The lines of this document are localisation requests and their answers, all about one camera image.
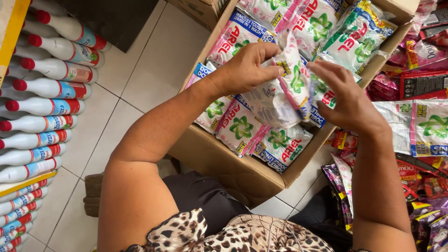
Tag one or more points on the person's right hand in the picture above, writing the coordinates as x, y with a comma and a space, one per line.
353, 105

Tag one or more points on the person's left hand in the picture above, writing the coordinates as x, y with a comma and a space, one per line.
241, 71

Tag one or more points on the white detergent sachet strip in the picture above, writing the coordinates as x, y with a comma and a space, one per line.
276, 101

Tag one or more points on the pile of detergent sachets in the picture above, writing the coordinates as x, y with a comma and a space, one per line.
241, 129

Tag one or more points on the small brown cardboard carton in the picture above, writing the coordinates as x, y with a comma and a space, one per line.
199, 10

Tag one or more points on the twin white green sachet pair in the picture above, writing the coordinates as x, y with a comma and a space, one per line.
425, 127

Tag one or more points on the large open cardboard box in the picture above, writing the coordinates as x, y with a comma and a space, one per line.
238, 178

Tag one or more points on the heap of fabric softener sachets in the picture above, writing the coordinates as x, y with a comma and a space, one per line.
423, 189

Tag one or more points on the black trousers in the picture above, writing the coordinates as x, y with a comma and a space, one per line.
206, 196

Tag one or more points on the dark grey cabinet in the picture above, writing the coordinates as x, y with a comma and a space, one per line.
112, 21

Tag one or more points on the leopard print top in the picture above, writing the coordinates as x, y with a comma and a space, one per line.
231, 234

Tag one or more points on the brown wooden stool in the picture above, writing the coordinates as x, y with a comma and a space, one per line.
92, 196

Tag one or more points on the row of white bleach bottles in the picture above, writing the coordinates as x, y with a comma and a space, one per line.
45, 105

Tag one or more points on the yellow shelf rack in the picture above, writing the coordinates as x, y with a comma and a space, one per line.
12, 31

